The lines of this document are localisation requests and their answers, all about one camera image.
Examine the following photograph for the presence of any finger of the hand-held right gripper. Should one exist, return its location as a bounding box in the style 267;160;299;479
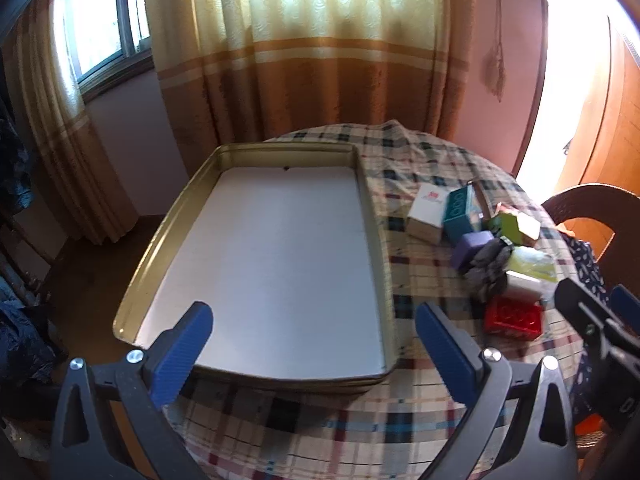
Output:
556;278;640;361
607;284;640;336

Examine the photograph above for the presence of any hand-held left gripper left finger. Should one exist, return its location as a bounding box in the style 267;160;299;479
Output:
50;301;216;480

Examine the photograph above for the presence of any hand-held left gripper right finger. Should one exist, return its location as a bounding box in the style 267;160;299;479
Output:
416;301;581;480

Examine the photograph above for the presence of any white charger plug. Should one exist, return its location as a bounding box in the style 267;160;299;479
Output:
502;270;546;306

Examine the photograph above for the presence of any green floss pick packet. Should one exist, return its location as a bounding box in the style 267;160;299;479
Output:
505;246;558;283

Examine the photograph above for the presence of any red building block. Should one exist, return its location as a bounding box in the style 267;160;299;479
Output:
483;296;544;339

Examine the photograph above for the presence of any black hair clip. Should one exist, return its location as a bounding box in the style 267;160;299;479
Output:
462;237;516;303

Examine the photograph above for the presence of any green building block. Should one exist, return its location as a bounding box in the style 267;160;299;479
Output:
487;210;542;248

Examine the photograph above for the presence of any purple box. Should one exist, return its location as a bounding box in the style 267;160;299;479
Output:
451;230;493;276

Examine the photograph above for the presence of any gold metal tray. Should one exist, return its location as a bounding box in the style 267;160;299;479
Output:
114;142;399;391

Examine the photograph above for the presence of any teal building block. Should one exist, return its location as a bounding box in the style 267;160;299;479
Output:
442;185;483;246

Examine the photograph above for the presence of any copper tin box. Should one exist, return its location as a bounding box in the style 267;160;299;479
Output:
470;179;496;221

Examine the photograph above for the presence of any brown wicker chair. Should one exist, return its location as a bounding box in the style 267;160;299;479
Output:
540;183;640;291

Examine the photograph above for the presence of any white box with red label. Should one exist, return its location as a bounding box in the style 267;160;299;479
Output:
406;182;448;245

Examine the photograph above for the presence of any dark blue cloth pile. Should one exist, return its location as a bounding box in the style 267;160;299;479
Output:
0;280;66;406

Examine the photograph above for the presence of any wooden wardrobe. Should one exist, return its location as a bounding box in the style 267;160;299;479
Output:
552;15;640;211

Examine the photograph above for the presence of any dark wooden chair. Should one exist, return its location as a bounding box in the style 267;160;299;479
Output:
0;210;56;306

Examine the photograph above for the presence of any narrow yellow orange curtain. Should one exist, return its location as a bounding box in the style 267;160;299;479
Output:
15;0;138;246

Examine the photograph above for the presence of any hanging dark blue garment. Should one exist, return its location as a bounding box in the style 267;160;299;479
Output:
0;95;31;211

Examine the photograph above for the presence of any wide yellow orange curtain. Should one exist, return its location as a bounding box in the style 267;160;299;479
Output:
144;0;473;176

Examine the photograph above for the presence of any window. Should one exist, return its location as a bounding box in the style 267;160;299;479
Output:
52;0;153;101

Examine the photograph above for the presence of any hanging tassel cord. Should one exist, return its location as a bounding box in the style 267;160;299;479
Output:
482;0;507;103

